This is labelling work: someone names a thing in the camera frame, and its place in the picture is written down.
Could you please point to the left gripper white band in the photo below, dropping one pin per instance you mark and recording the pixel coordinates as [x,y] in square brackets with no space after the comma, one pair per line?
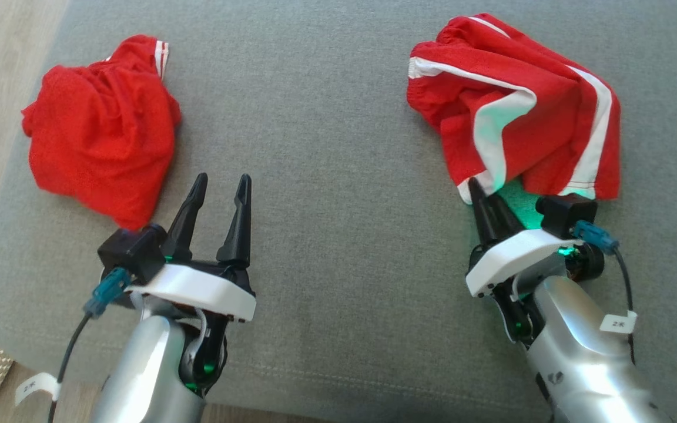
[197,288]

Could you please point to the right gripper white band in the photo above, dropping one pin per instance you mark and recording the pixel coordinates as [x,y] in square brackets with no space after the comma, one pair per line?
[509,258]

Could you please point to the red white-striped shorts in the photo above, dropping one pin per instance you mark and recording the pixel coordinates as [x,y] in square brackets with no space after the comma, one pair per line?
[550,117]

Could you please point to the red basketball jersey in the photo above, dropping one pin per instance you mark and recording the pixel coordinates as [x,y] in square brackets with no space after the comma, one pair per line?
[97,135]

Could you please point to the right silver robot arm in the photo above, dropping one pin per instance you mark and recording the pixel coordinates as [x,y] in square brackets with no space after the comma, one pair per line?
[585,364]

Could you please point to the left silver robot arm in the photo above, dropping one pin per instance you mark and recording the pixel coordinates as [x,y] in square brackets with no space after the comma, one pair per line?
[138,376]

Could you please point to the grey fabric sofa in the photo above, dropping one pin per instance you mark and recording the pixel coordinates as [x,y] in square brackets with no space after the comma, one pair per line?
[344,176]

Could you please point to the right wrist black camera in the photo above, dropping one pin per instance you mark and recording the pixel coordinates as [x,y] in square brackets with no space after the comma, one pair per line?
[567,214]

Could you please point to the wrist black camera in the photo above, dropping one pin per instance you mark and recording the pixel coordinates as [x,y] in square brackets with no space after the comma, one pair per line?
[133,252]
[567,214]

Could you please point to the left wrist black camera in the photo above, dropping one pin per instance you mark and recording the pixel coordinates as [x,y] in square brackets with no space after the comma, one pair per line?
[133,252]

